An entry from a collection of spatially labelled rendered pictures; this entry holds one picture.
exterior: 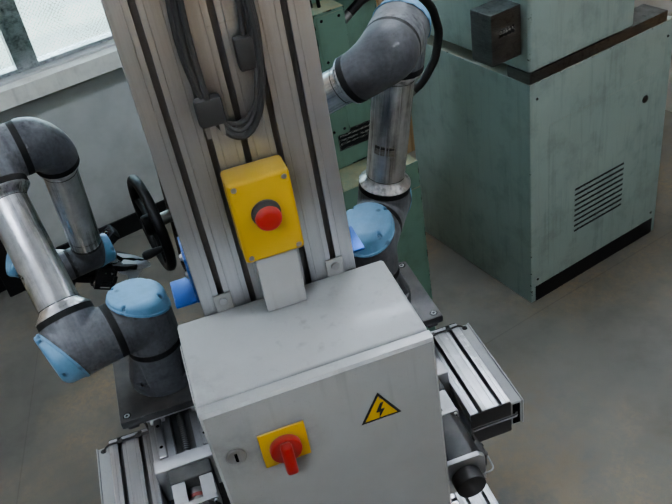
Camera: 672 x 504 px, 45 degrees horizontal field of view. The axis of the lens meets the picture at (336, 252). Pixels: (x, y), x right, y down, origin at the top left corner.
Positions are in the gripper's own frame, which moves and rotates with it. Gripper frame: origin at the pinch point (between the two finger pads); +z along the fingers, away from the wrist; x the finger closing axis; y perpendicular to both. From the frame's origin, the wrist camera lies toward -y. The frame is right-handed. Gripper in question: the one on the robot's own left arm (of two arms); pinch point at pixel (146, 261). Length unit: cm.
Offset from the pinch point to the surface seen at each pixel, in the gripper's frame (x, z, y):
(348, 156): 0, 53, -38
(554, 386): 44, 128, 15
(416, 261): 11, 83, -11
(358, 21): 0, 42, -75
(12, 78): -143, -11, -5
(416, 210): 11, 75, -28
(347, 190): 11, 48, -31
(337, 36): 8, 31, -71
